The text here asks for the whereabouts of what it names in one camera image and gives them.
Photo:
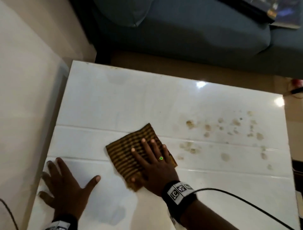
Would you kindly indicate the person's left hand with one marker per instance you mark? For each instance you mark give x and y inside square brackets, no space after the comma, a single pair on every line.
[68,199]

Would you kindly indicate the person's right hand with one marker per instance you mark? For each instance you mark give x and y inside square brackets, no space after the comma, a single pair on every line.
[158,175]

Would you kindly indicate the brown checkered cloth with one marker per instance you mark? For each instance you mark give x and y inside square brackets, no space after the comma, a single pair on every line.
[123,156]

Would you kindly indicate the black marker wristband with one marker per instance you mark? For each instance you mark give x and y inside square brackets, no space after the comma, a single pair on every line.
[64,222]
[182,201]

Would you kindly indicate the white table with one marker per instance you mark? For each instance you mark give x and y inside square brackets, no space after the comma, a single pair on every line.
[142,99]

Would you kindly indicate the teal sofa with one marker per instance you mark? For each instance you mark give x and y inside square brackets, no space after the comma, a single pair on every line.
[189,30]

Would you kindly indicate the white red round device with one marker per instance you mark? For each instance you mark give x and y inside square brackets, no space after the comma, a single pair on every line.
[297,83]

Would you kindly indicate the dark book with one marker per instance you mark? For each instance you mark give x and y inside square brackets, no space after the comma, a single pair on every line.
[279,11]

